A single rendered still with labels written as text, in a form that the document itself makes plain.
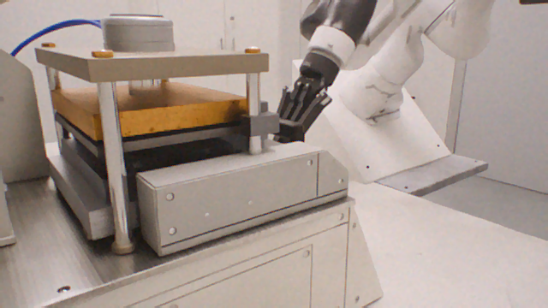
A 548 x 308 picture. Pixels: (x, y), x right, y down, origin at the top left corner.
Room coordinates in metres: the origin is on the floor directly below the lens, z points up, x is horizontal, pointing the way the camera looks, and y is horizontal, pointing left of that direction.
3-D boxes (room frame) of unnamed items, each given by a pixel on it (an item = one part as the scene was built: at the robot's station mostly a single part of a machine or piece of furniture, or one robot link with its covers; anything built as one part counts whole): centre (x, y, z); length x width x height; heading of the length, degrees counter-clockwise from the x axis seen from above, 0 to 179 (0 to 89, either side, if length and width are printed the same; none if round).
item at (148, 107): (0.50, 0.16, 1.07); 0.22 x 0.17 x 0.10; 37
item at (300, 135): (0.61, 0.01, 0.99); 0.15 x 0.02 x 0.04; 37
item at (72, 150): (0.50, 0.16, 0.98); 0.20 x 0.17 x 0.03; 37
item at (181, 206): (0.43, 0.02, 0.97); 0.25 x 0.05 x 0.07; 127
